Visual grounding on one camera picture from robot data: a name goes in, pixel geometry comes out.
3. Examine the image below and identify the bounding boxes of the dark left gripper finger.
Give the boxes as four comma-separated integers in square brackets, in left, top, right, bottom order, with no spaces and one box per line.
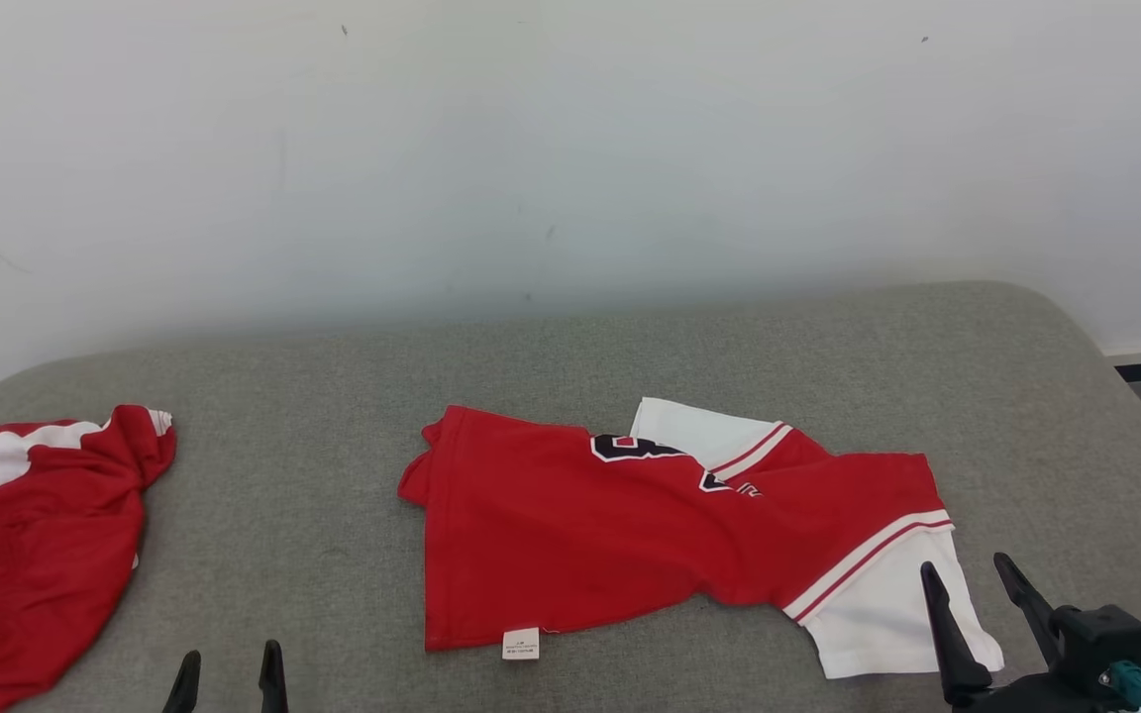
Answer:
[162,651,202,713]
[259,640,289,713]

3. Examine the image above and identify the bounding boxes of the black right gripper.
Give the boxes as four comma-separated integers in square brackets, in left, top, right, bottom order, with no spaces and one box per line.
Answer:
[920,553,1116,713]

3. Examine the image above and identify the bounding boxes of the red shorts white waistband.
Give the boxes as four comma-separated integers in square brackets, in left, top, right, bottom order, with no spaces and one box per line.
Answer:
[0,404,177,713]

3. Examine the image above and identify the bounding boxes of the red jersey shirt white sleeves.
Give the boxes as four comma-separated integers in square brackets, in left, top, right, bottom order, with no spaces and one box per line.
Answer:
[397,397,1005,680]

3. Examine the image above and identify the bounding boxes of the grey fabric sofa cushion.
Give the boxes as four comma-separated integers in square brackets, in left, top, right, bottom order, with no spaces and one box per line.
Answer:
[0,281,1141,713]

